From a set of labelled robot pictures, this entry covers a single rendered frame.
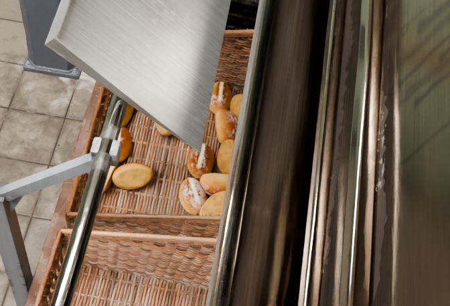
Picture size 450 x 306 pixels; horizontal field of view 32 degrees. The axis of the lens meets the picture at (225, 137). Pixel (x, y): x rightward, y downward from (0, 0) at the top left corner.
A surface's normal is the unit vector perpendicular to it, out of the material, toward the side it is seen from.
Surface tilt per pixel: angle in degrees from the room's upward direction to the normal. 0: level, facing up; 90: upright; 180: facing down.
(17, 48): 0
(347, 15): 70
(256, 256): 10
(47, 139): 0
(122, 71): 41
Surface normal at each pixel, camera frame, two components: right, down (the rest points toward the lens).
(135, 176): 0.24, 0.31
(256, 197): 0.26, -0.53
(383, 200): -0.90, -0.36
